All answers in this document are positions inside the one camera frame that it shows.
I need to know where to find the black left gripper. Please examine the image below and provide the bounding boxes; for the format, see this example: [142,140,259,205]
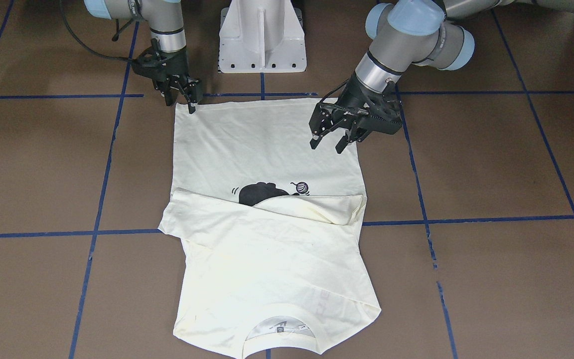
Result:
[309,73,370,154]

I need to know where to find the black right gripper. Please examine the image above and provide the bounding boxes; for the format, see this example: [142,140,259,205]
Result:
[160,48,204,114]

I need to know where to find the cream long-sleeve cat shirt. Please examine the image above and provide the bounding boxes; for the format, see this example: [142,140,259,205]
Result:
[159,98,381,359]

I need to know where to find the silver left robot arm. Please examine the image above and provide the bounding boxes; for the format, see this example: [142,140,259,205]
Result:
[309,0,512,153]

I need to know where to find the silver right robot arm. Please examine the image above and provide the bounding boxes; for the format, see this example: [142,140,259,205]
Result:
[84,0,203,114]

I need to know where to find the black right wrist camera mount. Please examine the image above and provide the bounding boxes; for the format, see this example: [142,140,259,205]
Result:
[131,38,166,82]

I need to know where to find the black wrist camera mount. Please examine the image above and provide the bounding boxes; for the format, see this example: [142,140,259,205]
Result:
[131,38,166,82]
[358,87,403,135]

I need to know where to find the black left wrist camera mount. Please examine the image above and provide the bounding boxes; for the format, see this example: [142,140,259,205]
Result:
[358,87,403,135]

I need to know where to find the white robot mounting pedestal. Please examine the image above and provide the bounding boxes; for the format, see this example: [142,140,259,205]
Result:
[217,0,307,74]

